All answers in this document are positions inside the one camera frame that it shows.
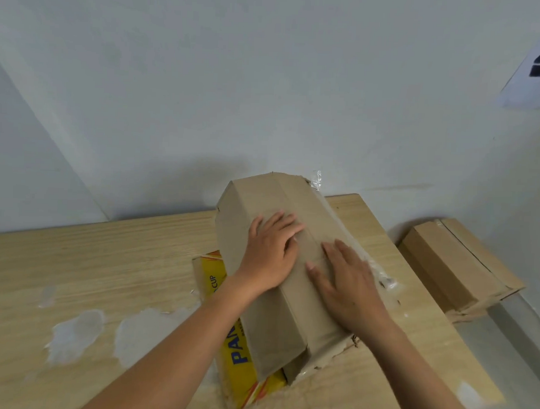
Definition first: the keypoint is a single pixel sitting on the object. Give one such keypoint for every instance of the person's left hand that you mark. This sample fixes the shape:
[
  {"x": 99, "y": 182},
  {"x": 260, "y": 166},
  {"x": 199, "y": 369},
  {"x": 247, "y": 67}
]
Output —
[{"x": 268, "y": 255}]

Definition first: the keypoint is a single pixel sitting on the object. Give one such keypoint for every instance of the person's right hand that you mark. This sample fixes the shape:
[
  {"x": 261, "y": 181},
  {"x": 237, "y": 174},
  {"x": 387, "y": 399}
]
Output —
[{"x": 351, "y": 289}]

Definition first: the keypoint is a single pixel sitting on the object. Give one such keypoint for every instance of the brown cardboard box yellow sides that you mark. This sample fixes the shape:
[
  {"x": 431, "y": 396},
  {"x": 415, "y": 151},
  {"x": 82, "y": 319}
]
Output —
[{"x": 270, "y": 334}]

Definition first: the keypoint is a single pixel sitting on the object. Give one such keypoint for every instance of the person's left forearm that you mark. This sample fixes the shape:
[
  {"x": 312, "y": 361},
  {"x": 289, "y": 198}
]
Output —
[{"x": 172, "y": 353}]

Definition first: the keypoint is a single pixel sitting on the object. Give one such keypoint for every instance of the person's right forearm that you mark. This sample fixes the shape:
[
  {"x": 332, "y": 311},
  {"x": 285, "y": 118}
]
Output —
[{"x": 414, "y": 375}]

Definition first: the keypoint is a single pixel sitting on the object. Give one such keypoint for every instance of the light wooden table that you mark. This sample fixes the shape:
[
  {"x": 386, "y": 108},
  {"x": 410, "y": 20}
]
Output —
[{"x": 95, "y": 266}]

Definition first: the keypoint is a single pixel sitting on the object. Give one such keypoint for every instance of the white paper recycling sign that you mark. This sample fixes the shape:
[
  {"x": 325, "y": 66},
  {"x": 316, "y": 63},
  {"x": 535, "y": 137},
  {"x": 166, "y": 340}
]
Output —
[{"x": 517, "y": 96}]

